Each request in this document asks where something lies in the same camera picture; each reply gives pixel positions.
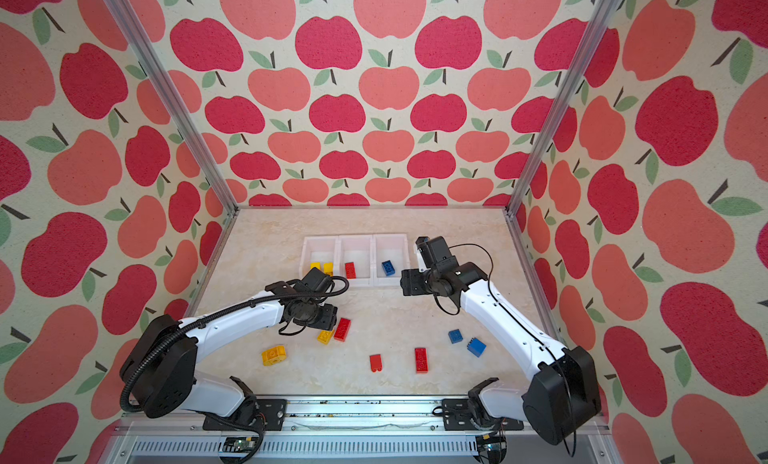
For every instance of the aluminium frame post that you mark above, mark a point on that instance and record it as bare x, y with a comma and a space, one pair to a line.
575, 75
131, 27

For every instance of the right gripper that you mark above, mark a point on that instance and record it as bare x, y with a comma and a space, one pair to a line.
408, 279

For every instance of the red long lego bottom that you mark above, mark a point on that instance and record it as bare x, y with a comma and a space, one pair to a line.
421, 360

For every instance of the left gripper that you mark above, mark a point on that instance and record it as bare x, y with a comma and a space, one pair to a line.
329, 320

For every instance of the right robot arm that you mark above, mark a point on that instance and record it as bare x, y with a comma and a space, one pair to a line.
562, 392

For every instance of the blue small lego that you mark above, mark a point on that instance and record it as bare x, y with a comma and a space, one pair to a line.
455, 336

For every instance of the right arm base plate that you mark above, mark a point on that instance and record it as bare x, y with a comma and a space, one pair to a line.
465, 414

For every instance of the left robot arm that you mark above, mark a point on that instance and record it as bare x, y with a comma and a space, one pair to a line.
160, 374

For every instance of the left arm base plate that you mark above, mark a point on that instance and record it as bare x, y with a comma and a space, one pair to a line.
252, 415

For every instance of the right aluminium frame post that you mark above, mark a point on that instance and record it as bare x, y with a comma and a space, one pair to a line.
575, 75

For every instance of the left aluminium frame post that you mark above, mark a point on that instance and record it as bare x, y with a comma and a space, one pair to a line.
131, 27

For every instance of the red small lego bottom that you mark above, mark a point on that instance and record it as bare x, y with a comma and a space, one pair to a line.
376, 363

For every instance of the yellow double lego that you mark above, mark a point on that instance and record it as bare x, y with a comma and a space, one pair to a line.
274, 355

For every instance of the white three-compartment bin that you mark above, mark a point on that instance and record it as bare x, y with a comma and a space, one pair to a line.
366, 251

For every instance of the aluminium front rail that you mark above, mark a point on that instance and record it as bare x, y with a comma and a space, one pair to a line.
348, 429

